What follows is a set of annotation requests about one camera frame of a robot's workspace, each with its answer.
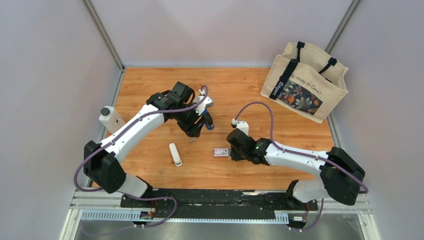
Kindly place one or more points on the aluminium frame rail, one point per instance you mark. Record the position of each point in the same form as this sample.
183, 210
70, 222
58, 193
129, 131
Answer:
103, 206

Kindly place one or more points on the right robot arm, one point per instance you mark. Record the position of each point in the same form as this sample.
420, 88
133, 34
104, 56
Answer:
337, 175

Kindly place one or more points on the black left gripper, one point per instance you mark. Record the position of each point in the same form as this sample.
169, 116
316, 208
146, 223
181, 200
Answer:
192, 129

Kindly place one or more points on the canvas floral tote bag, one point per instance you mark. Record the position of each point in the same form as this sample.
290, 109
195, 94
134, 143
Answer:
306, 80

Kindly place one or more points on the blue stapler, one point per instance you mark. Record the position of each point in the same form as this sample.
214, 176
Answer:
208, 120

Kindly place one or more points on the white red staple box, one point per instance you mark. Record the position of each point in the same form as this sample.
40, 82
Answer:
221, 152

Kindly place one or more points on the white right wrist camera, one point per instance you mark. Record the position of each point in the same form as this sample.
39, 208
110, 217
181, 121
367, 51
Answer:
241, 125

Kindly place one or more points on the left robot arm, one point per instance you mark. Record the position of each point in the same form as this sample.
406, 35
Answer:
102, 160

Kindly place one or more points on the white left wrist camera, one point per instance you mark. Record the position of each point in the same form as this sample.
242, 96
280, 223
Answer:
202, 102

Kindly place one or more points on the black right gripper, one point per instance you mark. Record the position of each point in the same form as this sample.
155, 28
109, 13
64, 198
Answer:
234, 156

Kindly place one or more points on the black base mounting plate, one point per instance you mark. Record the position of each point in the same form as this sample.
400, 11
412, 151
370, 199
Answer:
222, 204

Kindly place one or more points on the white bottle black cap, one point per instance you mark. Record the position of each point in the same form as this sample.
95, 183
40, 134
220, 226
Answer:
111, 119

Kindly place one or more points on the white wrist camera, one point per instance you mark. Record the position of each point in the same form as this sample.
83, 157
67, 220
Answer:
241, 125
202, 102

